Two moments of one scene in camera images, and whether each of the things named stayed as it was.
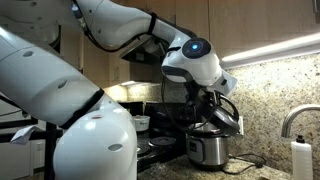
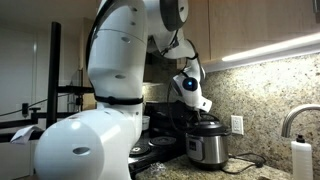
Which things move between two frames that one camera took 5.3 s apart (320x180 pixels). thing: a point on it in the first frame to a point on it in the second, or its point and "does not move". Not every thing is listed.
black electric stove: [165, 139] does not move
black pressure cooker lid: [224, 120] to [208, 126]
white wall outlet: [241, 125] does not move
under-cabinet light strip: [284, 49] does not move
